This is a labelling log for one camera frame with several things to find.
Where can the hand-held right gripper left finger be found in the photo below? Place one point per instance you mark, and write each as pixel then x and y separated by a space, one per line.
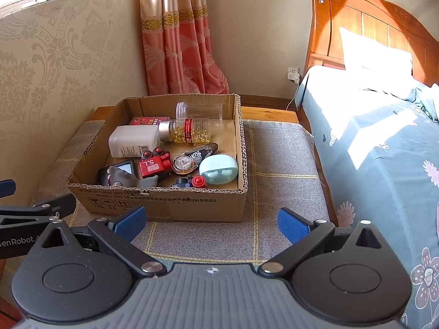
pixel 132 224

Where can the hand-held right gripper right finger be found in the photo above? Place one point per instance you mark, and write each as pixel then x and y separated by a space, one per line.
pixel 291 228

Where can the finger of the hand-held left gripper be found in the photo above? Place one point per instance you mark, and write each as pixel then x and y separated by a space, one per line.
pixel 51 207
pixel 7 188

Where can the grey toy elephant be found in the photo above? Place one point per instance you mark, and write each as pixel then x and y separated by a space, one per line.
pixel 125 181

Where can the black pocket scale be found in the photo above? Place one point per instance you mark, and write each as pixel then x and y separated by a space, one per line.
pixel 125 168

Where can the cardboard box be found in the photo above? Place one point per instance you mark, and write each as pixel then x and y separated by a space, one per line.
pixel 192 205

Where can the red toy train car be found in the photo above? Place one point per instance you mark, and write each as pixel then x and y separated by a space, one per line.
pixel 154 164

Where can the black toy vehicle red wheels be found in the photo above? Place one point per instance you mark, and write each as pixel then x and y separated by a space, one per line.
pixel 192 181

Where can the clear correction tape dispenser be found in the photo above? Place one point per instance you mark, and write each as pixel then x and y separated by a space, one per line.
pixel 190 159

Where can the mint green round case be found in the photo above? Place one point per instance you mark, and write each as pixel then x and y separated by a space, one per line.
pixel 219 169

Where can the red card box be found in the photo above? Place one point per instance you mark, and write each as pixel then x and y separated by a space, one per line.
pixel 147 121

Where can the clear bottle of yellow capsules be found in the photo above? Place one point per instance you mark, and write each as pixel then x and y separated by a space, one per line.
pixel 187 130

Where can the plaid patchwork cloth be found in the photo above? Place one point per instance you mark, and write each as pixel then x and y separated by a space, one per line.
pixel 284 185

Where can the white plastic bottle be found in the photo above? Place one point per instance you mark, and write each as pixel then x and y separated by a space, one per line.
pixel 132 140

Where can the wooden bed with blue sheet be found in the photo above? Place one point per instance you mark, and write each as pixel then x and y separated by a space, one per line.
pixel 377 178

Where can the wooden bedside table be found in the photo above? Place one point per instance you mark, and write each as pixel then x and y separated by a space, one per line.
pixel 267 111

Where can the empty clear plastic jar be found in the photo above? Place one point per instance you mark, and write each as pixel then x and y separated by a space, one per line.
pixel 202 111

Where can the pink patterned curtain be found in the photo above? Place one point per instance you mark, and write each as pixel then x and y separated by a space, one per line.
pixel 171 41

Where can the white pillow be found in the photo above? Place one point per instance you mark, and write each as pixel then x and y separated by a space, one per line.
pixel 374 53

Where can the wooden bed headboard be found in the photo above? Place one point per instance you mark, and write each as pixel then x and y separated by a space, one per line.
pixel 346 24

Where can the white wall socket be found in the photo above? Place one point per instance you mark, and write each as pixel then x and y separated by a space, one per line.
pixel 292 74

